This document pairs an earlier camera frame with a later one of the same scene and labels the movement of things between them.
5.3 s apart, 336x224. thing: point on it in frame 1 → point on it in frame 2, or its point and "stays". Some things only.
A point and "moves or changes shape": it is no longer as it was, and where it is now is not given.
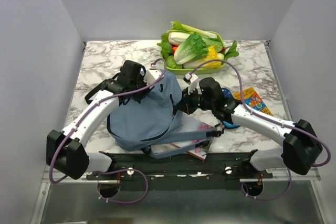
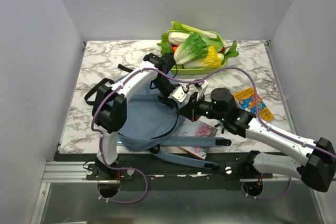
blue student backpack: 137,125 moves or changes shape
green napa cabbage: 193,48 stays
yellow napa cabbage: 212,54 stays
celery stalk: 182,27 stays
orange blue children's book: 252,99 stays
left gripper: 146,92 → 165,99
